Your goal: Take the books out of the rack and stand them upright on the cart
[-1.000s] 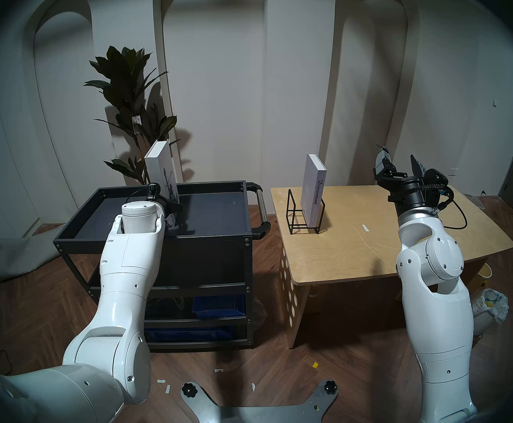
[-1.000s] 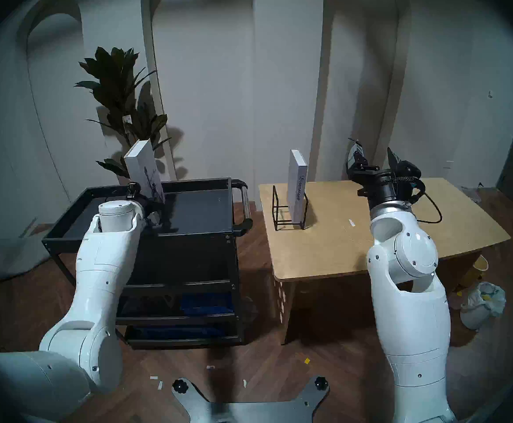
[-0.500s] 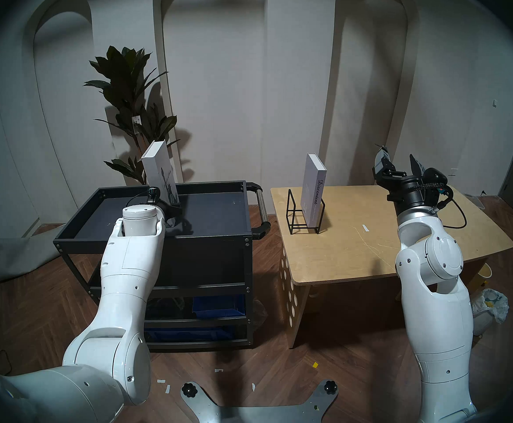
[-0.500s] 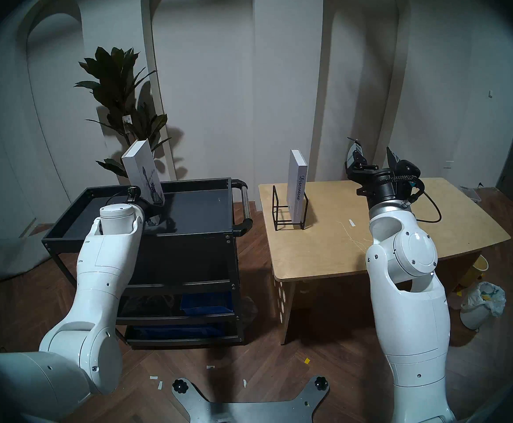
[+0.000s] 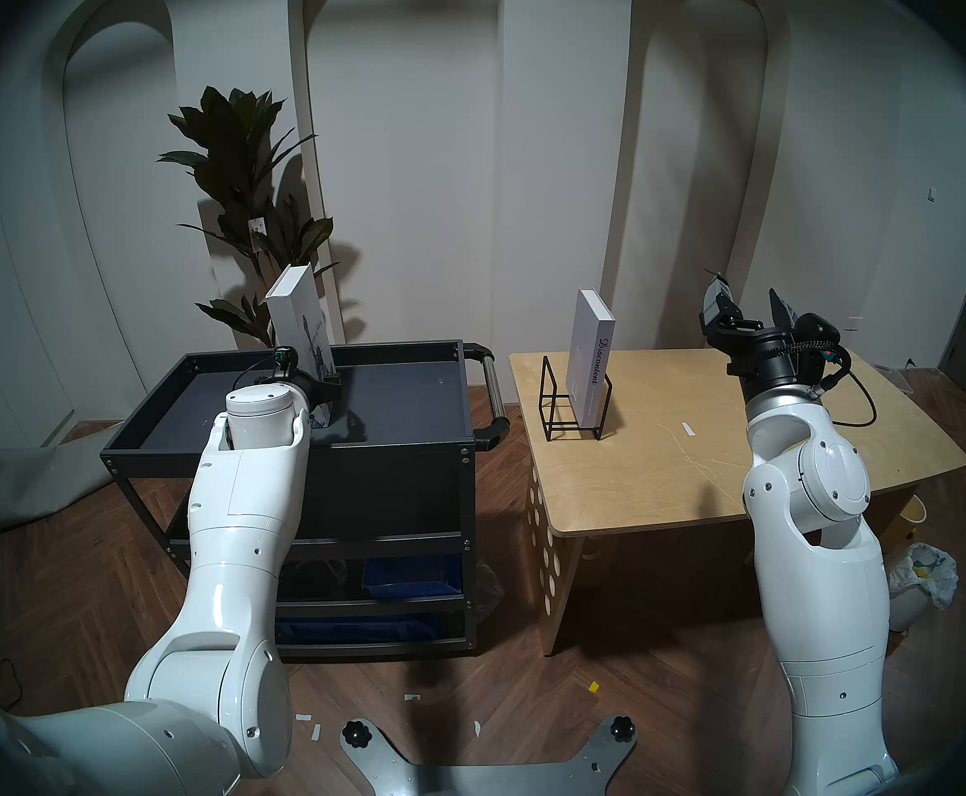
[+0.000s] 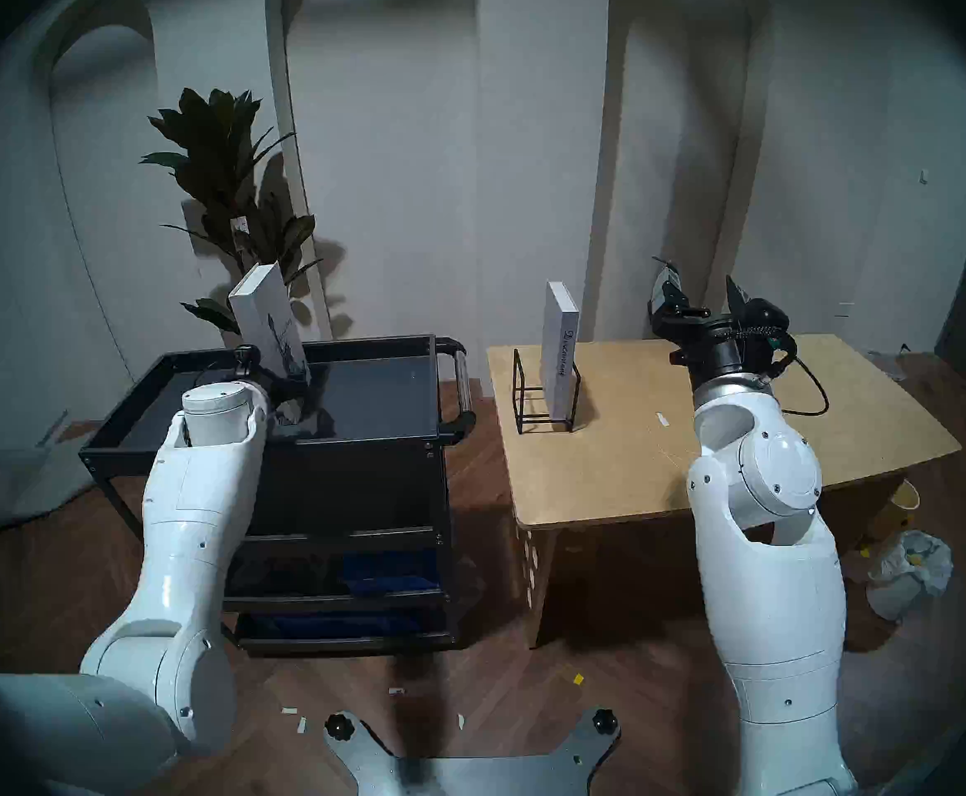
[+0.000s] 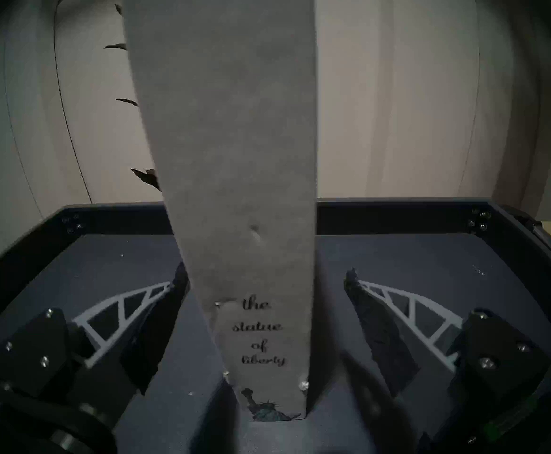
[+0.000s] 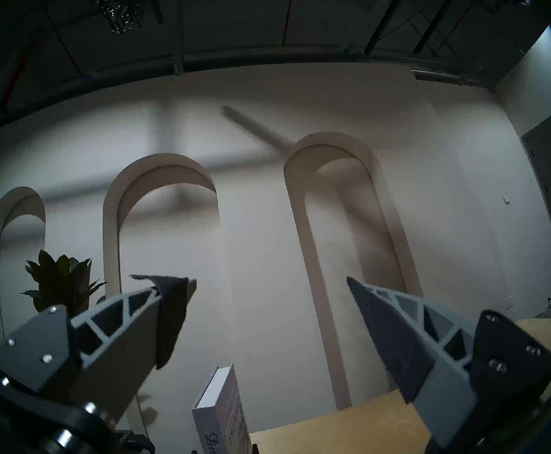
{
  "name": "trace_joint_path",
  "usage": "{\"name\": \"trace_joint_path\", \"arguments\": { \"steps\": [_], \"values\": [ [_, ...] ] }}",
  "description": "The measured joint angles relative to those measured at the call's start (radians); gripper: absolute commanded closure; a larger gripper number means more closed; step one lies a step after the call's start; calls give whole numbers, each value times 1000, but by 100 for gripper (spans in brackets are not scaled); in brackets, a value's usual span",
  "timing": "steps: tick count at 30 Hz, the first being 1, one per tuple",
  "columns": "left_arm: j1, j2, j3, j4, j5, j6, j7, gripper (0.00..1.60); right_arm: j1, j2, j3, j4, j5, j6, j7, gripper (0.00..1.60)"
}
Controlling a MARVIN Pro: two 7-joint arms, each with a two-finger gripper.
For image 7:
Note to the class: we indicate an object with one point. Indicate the tall dark green plant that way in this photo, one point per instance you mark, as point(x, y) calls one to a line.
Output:
point(147, 178)

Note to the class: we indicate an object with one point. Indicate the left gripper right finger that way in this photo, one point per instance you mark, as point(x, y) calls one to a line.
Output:
point(398, 344)

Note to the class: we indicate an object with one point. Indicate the white Statue of Liberty book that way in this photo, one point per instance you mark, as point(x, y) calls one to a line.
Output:
point(237, 174)

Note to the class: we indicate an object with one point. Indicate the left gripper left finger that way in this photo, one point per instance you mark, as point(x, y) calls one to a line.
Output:
point(124, 349)

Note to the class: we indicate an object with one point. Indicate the black metal utility cart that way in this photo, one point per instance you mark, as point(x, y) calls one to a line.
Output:
point(398, 249)

